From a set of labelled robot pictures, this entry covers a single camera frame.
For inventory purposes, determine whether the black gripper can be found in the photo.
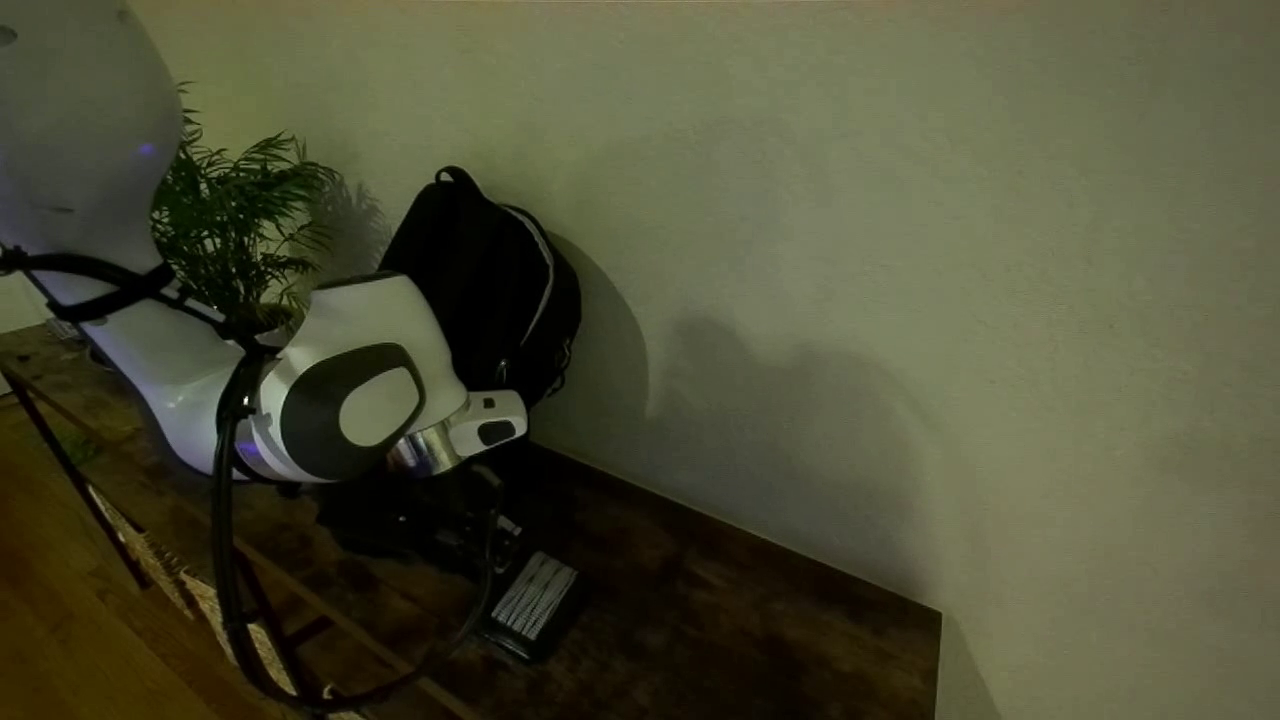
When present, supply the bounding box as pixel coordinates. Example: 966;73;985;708
392;466;522;578

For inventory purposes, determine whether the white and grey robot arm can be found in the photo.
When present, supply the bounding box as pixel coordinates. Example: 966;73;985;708
0;0;526;486

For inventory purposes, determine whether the black backpack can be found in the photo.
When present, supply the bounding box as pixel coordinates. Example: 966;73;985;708
317;163;582;563

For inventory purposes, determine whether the dark wooden console table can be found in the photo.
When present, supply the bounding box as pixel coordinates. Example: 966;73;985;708
0;321;945;720

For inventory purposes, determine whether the green potted plant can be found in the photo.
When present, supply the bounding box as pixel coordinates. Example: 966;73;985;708
147;103;337;338

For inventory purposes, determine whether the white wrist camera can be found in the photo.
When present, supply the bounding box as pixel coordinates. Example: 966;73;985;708
425;391;526;471

